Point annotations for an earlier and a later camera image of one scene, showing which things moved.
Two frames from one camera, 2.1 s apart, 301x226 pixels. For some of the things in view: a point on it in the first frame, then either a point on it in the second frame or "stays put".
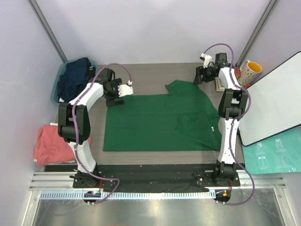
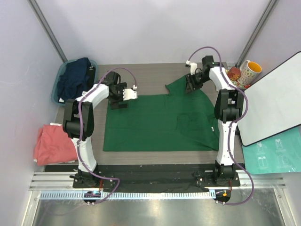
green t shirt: (184, 119) stays put
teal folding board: (279, 154) stays put
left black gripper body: (113, 93) stays put
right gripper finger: (198, 79) → (190, 85)
